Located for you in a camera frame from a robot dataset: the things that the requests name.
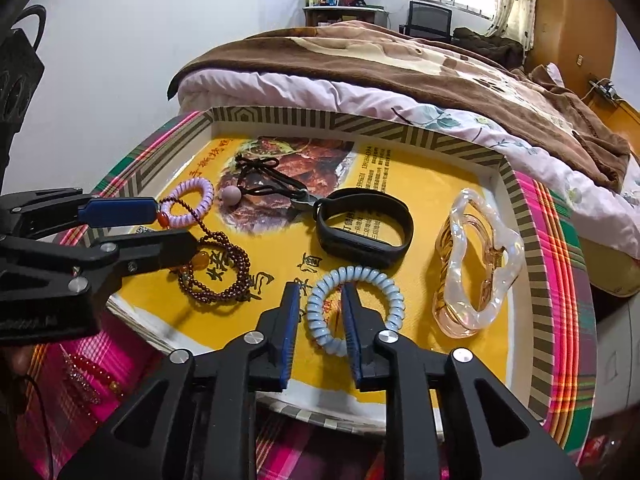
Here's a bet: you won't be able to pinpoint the brown blanket bed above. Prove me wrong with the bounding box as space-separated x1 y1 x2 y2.
177 66 640 261

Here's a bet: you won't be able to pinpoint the black wristband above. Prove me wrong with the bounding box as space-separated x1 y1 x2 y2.
313 187 415 262

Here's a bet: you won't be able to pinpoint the power strip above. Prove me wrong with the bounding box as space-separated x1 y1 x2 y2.
588 78 622 99

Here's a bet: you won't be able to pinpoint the dark brown couch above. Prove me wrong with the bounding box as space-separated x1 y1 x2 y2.
452 27 525 69

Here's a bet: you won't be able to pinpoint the wooden bed headboard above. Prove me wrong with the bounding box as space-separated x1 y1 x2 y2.
586 94 640 162

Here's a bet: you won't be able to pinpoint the small desk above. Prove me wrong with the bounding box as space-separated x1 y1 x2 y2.
302 6 389 29

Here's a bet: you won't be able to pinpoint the clear hair claw clip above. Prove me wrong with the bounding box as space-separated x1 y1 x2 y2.
432 187 525 339

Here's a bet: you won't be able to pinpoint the black hair tie pink ball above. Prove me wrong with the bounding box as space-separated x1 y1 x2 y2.
222 183 322 209

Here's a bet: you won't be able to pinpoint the striped cardboard tray yellow print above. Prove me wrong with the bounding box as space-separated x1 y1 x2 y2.
90 105 553 433

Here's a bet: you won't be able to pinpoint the grey filing cabinet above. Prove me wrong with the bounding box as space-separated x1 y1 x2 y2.
592 294 640 461

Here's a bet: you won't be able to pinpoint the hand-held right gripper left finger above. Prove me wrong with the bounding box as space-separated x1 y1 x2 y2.
57 282 303 480

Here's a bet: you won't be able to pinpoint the light blue spiral hair tie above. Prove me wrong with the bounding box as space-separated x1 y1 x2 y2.
304 265 405 359

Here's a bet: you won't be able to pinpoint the brown fleece blanket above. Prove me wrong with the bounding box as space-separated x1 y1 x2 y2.
167 20 632 193

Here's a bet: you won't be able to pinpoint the patterned curtain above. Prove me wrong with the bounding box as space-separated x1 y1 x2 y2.
487 0 539 52

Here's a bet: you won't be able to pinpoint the purple spiral hair tie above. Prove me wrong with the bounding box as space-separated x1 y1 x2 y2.
166 179 215 229

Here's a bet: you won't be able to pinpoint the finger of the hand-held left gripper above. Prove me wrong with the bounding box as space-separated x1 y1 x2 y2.
0 230 200 292
0 188 160 237

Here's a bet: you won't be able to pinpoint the dark brown bead necklace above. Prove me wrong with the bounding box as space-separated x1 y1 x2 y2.
157 200 252 307

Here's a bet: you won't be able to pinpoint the black bow hair tie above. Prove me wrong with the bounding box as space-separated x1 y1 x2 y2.
234 152 308 198

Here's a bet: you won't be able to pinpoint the rhinestone hair clip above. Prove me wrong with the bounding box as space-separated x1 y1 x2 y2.
62 365 102 412

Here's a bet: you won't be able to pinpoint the red bead bracelet gold charms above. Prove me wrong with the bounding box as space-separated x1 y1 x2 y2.
62 351 127 397

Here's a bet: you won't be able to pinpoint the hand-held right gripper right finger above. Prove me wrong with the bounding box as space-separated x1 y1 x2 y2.
341 284 583 480

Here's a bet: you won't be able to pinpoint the black chair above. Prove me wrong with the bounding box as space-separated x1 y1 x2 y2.
398 0 454 44

